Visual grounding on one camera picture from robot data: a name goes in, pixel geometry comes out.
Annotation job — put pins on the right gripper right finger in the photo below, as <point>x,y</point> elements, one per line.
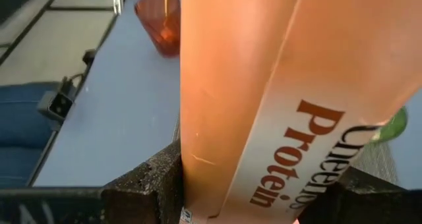
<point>362,204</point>

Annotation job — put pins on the red faceted plastic cup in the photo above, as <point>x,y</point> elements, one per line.
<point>158,26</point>

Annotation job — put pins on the grey woven placemat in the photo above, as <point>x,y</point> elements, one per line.
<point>379,161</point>

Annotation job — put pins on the orange cereal box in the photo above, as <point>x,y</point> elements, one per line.
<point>247,69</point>

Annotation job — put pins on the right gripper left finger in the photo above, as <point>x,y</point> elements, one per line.
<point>145,197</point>

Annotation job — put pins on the wooden spoon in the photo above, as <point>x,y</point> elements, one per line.
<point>166,0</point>

